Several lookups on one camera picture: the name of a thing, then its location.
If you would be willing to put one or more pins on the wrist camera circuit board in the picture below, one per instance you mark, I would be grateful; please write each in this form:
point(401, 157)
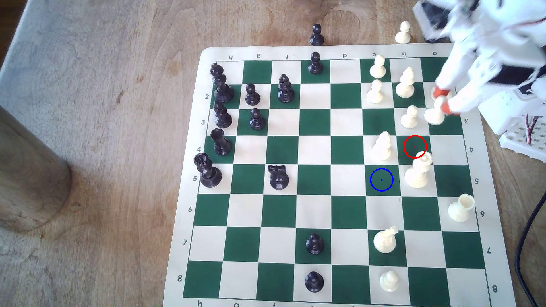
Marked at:
point(433, 19)

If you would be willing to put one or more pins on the black king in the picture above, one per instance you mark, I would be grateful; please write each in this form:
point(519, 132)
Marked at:
point(222, 87)

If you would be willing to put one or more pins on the black bishop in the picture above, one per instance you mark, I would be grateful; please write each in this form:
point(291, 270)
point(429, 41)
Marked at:
point(222, 117)
point(285, 90)

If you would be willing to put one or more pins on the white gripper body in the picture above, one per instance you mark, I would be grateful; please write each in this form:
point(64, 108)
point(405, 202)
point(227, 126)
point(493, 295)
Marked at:
point(474, 74)

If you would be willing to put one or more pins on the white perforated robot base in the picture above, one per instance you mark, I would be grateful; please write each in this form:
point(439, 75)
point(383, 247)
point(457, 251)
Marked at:
point(522, 143)

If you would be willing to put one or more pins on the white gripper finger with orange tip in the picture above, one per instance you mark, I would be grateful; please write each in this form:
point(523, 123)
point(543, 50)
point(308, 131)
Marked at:
point(454, 68)
point(473, 89)

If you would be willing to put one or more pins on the white bishop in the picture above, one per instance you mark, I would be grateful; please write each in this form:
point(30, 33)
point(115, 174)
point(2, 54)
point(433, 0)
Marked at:
point(405, 85)
point(382, 148)

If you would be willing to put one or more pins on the white rook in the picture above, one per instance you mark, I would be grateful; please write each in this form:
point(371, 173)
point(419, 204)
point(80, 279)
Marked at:
point(460, 209)

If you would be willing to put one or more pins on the black pawn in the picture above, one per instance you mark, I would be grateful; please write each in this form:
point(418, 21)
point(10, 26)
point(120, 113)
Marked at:
point(316, 36)
point(257, 120)
point(315, 245)
point(252, 96)
point(315, 64)
point(314, 282)

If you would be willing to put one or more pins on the white pawn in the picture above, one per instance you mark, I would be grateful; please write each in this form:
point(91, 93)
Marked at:
point(389, 282)
point(403, 34)
point(435, 116)
point(375, 94)
point(410, 118)
point(378, 68)

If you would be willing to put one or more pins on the white queen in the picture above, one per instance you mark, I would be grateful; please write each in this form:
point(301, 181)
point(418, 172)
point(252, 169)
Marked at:
point(417, 174)

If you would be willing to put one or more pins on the white knight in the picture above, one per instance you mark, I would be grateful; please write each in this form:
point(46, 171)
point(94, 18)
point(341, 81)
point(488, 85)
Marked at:
point(385, 242)

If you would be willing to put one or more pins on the black knight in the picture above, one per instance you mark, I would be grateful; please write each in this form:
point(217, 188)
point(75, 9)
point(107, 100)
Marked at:
point(279, 178)

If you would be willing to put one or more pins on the wooden cylinder post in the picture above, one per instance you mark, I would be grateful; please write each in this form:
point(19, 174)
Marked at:
point(30, 170)

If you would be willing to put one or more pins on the green and white chess mat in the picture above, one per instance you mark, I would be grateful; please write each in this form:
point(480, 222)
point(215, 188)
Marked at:
point(315, 181)

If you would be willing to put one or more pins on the black queen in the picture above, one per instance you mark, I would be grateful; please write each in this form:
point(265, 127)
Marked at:
point(209, 174)

